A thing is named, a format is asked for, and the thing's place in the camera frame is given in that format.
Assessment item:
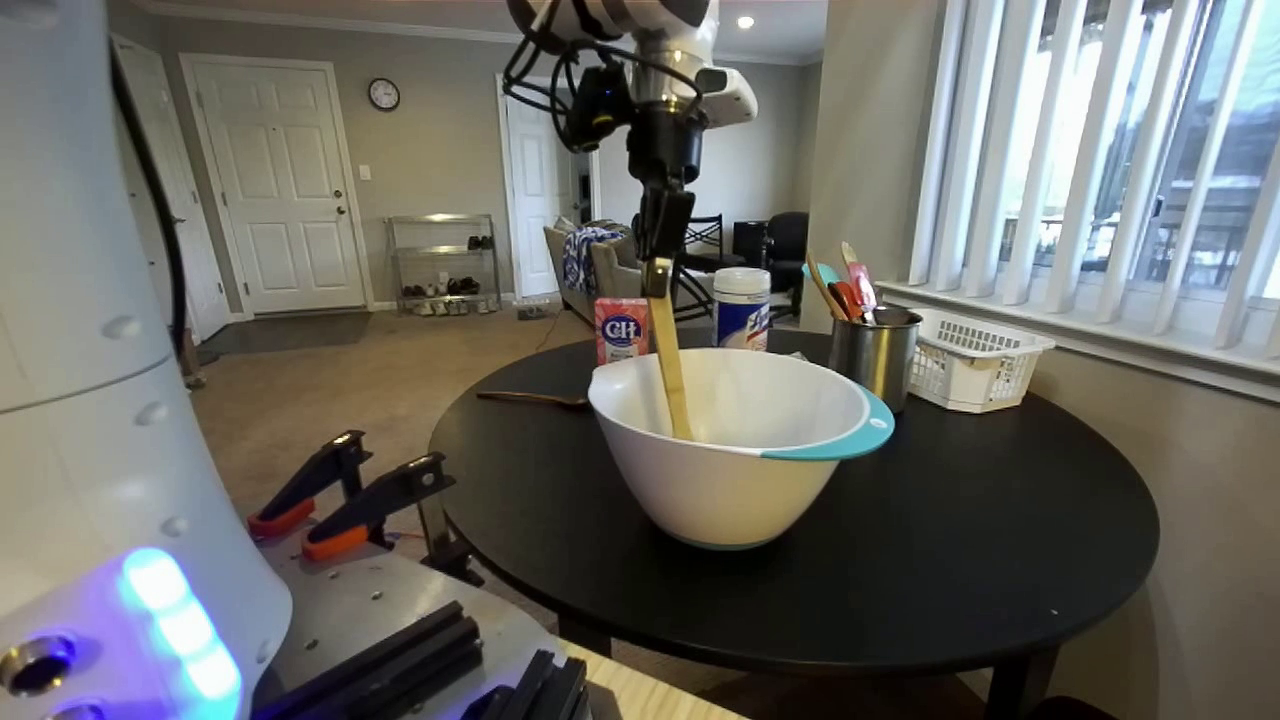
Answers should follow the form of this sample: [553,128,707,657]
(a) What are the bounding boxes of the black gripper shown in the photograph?
[630,103,702,294]

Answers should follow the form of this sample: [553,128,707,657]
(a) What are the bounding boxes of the white mixing bowl teal rim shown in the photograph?
[589,348,896,550]

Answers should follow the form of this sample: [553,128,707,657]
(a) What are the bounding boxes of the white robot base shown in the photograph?
[0,0,294,720]

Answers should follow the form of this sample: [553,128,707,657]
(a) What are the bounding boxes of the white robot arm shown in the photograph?
[500,0,762,300]

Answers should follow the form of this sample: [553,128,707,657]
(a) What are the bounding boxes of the beige sofa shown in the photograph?
[544,220,641,324]

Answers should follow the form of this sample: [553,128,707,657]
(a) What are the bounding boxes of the small sugar carton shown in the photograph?
[596,294,653,365]

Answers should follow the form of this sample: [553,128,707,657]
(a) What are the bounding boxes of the blue white blanket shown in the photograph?
[561,223,626,291]

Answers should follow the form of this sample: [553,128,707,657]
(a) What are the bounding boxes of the white wipes canister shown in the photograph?
[713,269,771,348]

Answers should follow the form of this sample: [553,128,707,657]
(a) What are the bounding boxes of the black office chair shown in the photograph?
[733,212,808,313]

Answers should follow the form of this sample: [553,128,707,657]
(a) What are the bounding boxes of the wooden spoon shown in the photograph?
[475,388,593,412]

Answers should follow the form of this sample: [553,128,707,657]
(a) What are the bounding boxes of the utensils in steel cup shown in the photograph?
[803,243,880,324]

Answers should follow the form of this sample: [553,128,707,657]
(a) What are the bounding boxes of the steel utensil cup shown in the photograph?
[827,304,922,407]

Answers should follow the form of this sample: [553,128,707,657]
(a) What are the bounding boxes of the white plastic basket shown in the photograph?
[909,313,1054,412]

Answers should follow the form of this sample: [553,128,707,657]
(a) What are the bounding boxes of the white interior door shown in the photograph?
[185,56,369,314]

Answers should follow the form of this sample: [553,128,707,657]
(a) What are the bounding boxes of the round black table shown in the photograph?
[432,344,1159,720]

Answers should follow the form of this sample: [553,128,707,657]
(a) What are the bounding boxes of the orange black clamp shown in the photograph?
[300,451,454,564]
[249,428,369,540]

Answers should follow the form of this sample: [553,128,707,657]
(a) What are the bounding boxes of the white vertical blinds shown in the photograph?
[909,0,1280,365]

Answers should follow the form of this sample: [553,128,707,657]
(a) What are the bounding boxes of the wire shoe rack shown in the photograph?
[388,212,500,314]

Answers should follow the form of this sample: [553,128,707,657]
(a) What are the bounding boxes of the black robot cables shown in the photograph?
[500,24,645,153]

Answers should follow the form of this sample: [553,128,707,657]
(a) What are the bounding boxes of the round wall clock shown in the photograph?
[363,76,400,110]

